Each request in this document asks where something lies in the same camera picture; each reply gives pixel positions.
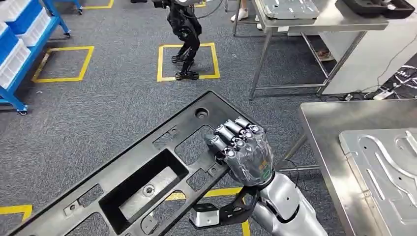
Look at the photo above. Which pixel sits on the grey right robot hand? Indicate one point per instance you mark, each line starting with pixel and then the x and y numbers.
pixel 251 156

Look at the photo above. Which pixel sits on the white power strip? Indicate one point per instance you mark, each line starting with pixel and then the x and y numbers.
pixel 383 95

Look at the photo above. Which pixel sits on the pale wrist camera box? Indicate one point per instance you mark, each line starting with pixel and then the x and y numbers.
pixel 204 216

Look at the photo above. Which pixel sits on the person's foot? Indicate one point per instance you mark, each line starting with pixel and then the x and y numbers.
pixel 325 55
pixel 240 14

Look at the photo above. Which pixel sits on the black and silver humanoid robot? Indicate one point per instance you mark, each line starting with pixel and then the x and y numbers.
pixel 187 32

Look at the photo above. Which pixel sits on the black plastic tray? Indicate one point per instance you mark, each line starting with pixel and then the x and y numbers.
pixel 391 11

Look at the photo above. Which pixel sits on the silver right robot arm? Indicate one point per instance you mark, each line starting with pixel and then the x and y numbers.
pixel 286 202

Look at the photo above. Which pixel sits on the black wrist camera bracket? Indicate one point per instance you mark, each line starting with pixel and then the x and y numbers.
pixel 239 208

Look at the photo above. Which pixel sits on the white partition board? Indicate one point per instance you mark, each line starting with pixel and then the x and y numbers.
pixel 374 58

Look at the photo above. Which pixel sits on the yellow floor tape square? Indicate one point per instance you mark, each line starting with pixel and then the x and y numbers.
pixel 160 65
pixel 55 79
pixel 97 6
pixel 208 192
pixel 13 209

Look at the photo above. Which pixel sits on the blue metal shelf rack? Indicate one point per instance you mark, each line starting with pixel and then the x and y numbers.
pixel 40 49

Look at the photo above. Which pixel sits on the white plastic bin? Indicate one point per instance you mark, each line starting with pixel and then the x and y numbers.
pixel 35 29
pixel 13 63
pixel 11 8

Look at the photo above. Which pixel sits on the stamped metal sheet part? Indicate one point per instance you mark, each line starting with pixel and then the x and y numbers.
pixel 290 8
pixel 391 182

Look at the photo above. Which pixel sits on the black plastic panel with cutouts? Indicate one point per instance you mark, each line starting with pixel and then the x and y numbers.
pixel 137 156

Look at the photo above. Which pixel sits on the blue plastic bin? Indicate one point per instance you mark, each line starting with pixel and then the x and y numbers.
pixel 6 42
pixel 24 18

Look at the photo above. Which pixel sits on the steel work table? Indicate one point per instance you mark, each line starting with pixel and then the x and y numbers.
pixel 325 130
pixel 325 22

